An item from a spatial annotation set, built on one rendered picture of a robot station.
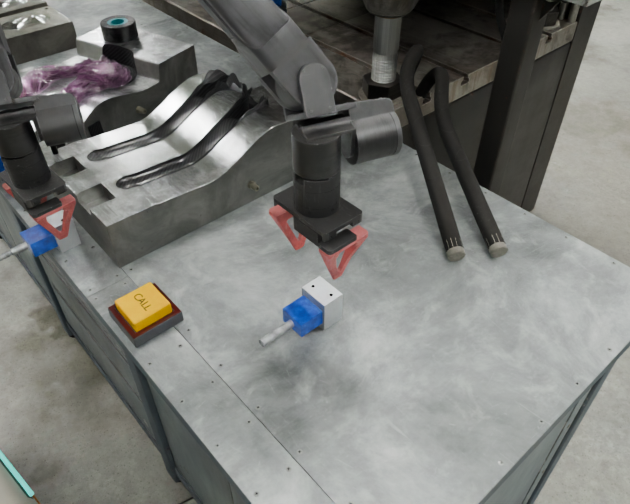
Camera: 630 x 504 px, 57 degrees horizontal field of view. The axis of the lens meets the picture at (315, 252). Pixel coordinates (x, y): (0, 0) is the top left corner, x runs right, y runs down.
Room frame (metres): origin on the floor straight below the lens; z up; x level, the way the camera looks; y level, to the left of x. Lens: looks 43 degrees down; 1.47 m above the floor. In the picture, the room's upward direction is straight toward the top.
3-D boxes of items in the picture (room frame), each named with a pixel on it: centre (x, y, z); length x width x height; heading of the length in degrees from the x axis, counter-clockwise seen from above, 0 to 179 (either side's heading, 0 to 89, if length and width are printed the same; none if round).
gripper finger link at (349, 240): (0.55, -0.02, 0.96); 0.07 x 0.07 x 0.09; 41
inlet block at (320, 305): (0.55, 0.03, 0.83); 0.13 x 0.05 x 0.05; 132
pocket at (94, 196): (0.76, 0.36, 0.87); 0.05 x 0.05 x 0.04; 41
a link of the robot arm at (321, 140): (0.58, -0.01, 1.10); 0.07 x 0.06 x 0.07; 112
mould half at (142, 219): (0.94, 0.22, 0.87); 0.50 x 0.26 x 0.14; 131
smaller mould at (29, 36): (1.53, 0.76, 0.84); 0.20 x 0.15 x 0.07; 131
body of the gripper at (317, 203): (0.57, 0.00, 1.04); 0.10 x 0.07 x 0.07; 41
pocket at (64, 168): (0.84, 0.43, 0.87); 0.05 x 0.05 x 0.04; 41
